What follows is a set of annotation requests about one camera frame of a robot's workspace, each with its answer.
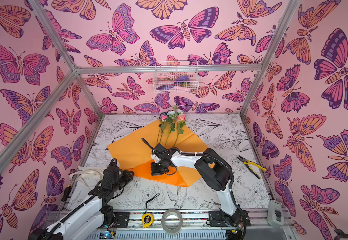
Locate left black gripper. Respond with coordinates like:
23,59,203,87
111,169,135,193

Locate orange wrapping paper sheet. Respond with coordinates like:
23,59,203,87
107,120,208,187

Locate small pink fake rose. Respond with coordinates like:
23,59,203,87
156,113,168,144

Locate white fake rose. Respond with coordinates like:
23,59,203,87
164,106,182,147

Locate blue fake rose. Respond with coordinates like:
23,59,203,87
159,113,167,122

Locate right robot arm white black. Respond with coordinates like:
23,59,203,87
141,138,251,228

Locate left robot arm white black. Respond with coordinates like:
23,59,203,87
28,159,134,240

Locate clear tape roll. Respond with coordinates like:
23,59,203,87
161,209,184,235

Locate yellow tape measure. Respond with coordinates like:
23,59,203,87
142,193,160,228

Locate black screwdriver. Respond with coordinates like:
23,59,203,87
61,185,72,202

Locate green circuit board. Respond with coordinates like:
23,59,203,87
99,231,115,240

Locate grey plastic clamp device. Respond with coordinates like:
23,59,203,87
267,200,285,228

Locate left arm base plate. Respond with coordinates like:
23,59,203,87
108,212,130,229

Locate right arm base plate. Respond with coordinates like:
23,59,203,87
207,209,251,229

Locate yellow handled pliers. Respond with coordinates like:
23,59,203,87
238,155,267,180

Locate white wire basket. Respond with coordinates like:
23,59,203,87
152,61,200,94

